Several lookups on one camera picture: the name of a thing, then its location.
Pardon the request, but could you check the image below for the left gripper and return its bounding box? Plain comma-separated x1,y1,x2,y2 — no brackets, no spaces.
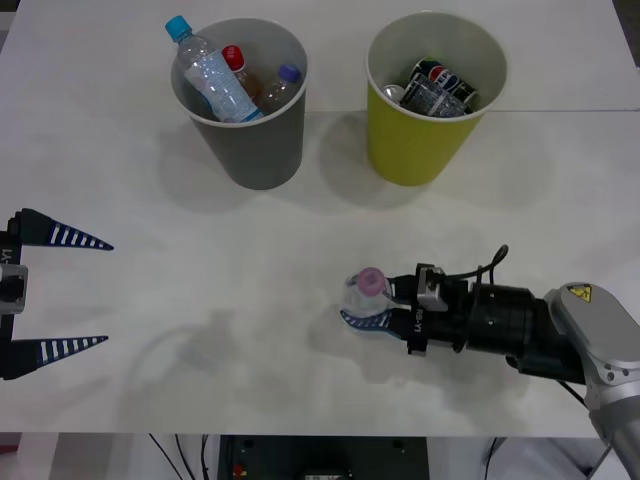
0,207,115,382

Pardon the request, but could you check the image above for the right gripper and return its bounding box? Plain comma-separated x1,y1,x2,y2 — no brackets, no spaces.
339,273,475,357

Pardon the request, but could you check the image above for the clear bottle with pink cap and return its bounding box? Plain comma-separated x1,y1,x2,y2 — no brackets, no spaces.
339,266,395,334

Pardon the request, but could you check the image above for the yellow-green plastic bin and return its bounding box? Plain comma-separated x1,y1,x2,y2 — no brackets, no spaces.
364,11,509,188

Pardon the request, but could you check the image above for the black robot torso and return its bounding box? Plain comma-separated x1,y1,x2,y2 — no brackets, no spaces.
218,434,432,480

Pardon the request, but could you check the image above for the grey plastic bin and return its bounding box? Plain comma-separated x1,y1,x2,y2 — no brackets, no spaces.
170,17,309,192

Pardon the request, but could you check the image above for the black can with white print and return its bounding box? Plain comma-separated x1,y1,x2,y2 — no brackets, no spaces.
398,73,470,119

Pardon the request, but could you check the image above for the black can with round print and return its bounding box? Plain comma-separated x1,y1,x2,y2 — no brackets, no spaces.
411,58,480,102

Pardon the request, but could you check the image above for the brown bottle with purple cap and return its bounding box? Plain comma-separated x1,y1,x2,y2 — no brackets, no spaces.
259,63,303,114

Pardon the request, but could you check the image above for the clear bottle with blue cap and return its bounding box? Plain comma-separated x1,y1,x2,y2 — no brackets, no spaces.
164,14,267,124

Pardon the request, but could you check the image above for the brown bottle with red cap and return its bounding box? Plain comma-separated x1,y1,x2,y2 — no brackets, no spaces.
221,44,265,102

